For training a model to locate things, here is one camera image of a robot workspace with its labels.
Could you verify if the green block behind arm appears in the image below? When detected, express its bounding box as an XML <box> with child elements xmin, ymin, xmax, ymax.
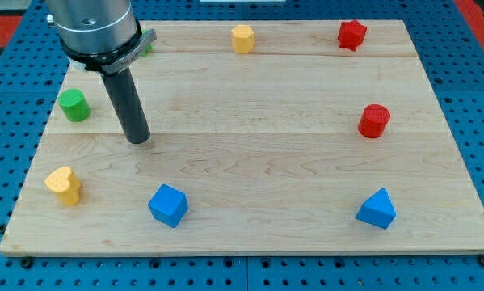
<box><xmin>140</xmin><ymin>29</ymin><xmax>152</xmax><ymax>57</ymax></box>

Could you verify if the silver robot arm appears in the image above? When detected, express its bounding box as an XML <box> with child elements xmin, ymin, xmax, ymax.
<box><xmin>46</xmin><ymin>0</ymin><xmax>157</xmax><ymax>76</ymax></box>

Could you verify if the red star block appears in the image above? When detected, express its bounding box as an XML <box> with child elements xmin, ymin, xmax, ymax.
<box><xmin>337</xmin><ymin>19</ymin><xmax>368</xmax><ymax>52</ymax></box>

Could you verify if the light wooden board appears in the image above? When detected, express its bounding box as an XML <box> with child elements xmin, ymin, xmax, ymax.
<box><xmin>0</xmin><ymin>20</ymin><xmax>484</xmax><ymax>257</ymax></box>

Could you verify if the blue cube block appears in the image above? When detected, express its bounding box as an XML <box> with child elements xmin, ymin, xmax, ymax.
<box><xmin>148</xmin><ymin>184</ymin><xmax>188</xmax><ymax>228</ymax></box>

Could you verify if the yellow hexagon block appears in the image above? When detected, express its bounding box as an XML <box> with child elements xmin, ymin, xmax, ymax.
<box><xmin>231</xmin><ymin>24</ymin><xmax>255</xmax><ymax>54</ymax></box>

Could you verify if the black cylindrical end effector rod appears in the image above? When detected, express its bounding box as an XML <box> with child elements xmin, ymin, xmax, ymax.
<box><xmin>102</xmin><ymin>69</ymin><xmax>150</xmax><ymax>144</ymax></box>

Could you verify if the red cylinder block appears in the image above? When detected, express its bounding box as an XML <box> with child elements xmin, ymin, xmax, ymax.
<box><xmin>358</xmin><ymin>103</ymin><xmax>391</xmax><ymax>138</ymax></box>

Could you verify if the blue triangular prism block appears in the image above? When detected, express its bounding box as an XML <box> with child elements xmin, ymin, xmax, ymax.
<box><xmin>356</xmin><ymin>188</ymin><xmax>397</xmax><ymax>230</ymax></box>

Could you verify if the green cylinder block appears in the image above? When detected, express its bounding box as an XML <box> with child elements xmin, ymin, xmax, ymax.
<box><xmin>58</xmin><ymin>89</ymin><xmax>91</xmax><ymax>122</ymax></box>

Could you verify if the yellow heart block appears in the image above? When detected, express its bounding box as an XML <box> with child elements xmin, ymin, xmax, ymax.
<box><xmin>44</xmin><ymin>166</ymin><xmax>82</xmax><ymax>205</ymax></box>

